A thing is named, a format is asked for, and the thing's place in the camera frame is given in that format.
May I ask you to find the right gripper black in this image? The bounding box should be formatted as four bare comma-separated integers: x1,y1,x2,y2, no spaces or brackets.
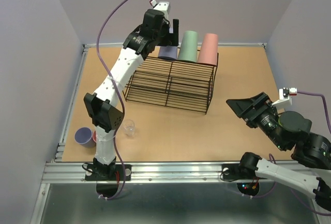
225,91,286,150

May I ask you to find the green plastic cup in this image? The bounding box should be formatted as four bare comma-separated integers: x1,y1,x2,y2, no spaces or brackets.
177,31,198,63

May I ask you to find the purple plastic cup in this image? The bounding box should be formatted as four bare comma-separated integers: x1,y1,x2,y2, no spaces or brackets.
74,127,96,148
157,27,179,61

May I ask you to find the pink plastic cup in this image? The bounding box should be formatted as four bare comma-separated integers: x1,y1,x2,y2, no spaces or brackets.
197,33,218,66

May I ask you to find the black wire dish rack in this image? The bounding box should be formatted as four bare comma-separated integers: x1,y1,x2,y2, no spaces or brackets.
123,56,218,114

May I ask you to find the red plastic cup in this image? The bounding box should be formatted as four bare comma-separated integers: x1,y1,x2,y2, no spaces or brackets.
92,130,97,144

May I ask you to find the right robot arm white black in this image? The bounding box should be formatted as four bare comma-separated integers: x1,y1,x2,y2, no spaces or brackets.
220,87,330,211

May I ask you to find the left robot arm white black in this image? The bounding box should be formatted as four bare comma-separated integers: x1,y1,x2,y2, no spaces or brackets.
84,2,179,180

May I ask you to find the clear glass cup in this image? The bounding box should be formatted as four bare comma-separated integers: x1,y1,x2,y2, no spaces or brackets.
122,120,136,137

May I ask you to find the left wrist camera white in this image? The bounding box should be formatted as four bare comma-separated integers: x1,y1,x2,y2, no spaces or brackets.
150,0,171,20

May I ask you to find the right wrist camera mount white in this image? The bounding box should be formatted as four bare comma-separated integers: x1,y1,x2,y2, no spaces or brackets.
272,87,297,110

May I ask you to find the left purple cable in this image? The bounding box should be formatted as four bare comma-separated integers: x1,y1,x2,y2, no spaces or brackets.
96,0,156,201

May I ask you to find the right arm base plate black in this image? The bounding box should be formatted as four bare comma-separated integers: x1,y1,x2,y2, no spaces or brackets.
221,163,259,182

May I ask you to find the aluminium back rail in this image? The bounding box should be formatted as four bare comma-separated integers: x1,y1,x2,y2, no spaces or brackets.
99,42,267,49

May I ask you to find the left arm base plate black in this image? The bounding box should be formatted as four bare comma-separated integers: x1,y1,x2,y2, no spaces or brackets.
82,163,132,182

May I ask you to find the aluminium front rail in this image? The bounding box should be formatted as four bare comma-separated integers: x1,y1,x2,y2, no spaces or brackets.
41,159,318,184

